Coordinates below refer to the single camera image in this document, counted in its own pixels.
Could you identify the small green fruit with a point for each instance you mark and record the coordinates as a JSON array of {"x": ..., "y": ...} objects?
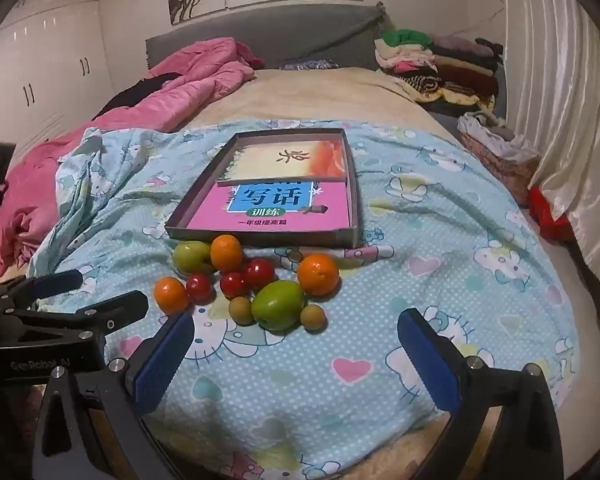
[{"x": 192, "y": 256}]

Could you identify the shallow cardboard box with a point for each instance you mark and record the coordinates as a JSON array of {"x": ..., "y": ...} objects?
[{"x": 260, "y": 240}]

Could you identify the cream and orange book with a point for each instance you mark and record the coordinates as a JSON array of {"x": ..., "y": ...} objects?
[{"x": 260, "y": 160}]

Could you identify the white wardrobe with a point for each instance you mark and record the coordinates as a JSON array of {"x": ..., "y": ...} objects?
[{"x": 45, "y": 70}]

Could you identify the pink book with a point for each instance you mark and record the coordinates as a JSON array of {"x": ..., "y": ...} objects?
[{"x": 215, "y": 215}]

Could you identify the brown longan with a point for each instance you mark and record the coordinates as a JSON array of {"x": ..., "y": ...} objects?
[
  {"x": 312, "y": 317},
  {"x": 240, "y": 309}
]

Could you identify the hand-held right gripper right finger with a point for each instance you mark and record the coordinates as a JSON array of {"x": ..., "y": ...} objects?
[{"x": 427, "y": 360}]

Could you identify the large green fruit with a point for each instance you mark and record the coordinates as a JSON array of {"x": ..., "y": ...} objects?
[{"x": 278, "y": 305}]

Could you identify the stack of folded clothes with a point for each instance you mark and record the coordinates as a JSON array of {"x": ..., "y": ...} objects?
[{"x": 455, "y": 70}]

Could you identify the dark patterned pillow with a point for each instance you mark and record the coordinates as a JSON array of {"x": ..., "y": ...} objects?
[{"x": 310, "y": 64}]

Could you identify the blue cartoon printed blanket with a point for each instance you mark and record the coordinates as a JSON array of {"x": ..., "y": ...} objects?
[{"x": 430, "y": 240}]

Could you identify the grey headboard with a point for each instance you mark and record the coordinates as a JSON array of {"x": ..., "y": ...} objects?
[{"x": 290, "y": 35}]

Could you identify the basket with white liner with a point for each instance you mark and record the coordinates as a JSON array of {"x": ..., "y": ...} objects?
[{"x": 505, "y": 160}]

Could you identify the beige bed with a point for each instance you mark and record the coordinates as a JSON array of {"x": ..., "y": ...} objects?
[{"x": 320, "y": 95}]

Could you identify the red cherry tomato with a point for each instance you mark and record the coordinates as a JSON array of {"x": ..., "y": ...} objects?
[
  {"x": 233, "y": 284},
  {"x": 259, "y": 273},
  {"x": 199, "y": 287}
]

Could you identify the cream satin curtain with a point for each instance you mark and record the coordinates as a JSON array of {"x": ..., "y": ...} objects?
[{"x": 565, "y": 110}]

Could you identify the pink quilt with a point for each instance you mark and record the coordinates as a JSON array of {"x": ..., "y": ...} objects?
[{"x": 190, "y": 80}]

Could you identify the red bag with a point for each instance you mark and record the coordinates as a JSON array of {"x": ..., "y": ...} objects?
[{"x": 547, "y": 215}]

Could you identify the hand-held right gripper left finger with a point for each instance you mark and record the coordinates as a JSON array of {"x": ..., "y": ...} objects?
[{"x": 162, "y": 360}]

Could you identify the orange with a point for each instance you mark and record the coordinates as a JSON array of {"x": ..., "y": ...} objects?
[
  {"x": 319, "y": 274},
  {"x": 170, "y": 295},
  {"x": 226, "y": 252}
]

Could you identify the black garment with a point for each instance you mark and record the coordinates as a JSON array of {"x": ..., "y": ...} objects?
[{"x": 140, "y": 90}]

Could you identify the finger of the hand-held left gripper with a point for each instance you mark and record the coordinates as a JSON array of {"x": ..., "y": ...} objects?
[
  {"x": 115, "y": 310},
  {"x": 60, "y": 280}
]

